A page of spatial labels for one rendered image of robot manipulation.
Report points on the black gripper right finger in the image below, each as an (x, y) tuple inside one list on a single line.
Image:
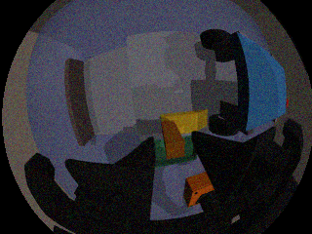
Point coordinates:
[(227, 161)]

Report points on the green tray rim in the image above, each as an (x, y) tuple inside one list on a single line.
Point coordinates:
[(176, 160)]

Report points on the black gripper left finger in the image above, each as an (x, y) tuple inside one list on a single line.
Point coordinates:
[(132, 177)]

